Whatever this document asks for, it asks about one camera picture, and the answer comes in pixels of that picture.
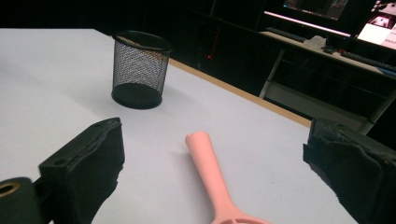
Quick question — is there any bright computer monitor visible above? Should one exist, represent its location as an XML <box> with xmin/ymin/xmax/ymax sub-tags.
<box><xmin>357</xmin><ymin>0</ymin><xmax>396</xmax><ymax>50</ymax></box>

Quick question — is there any white crumpled cloth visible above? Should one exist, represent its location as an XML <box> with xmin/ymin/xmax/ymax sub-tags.
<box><xmin>302</xmin><ymin>35</ymin><xmax>327</xmax><ymax>51</ymax></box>

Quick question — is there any black mesh pen holder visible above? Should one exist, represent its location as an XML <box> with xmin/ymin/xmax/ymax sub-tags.
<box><xmin>110</xmin><ymin>30</ymin><xmax>173</xmax><ymax>110</ymax></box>

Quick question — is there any metal frame desk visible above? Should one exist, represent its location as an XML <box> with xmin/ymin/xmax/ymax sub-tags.
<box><xmin>259</xmin><ymin>30</ymin><xmax>396</xmax><ymax>135</ymax></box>

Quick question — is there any pink plastic handle tool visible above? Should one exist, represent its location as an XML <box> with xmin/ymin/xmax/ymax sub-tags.
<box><xmin>184</xmin><ymin>131</ymin><xmax>273</xmax><ymax>224</ymax></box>

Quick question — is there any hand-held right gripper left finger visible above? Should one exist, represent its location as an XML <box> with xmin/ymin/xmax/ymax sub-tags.
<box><xmin>38</xmin><ymin>117</ymin><xmax>126</xmax><ymax>224</ymax></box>

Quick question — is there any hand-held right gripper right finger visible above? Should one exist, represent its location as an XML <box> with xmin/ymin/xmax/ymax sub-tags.
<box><xmin>303</xmin><ymin>117</ymin><xmax>396</xmax><ymax>224</ymax></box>

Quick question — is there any black keyboard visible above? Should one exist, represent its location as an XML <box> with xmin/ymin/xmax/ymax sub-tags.
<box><xmin>265</xmin><ymin>26</ymin><xmax>308</xmax><ymax>44</ymax></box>
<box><xmin>339</xmin><ymin>49</ymin><xmax>396</xmax><ymax>73</ymax></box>

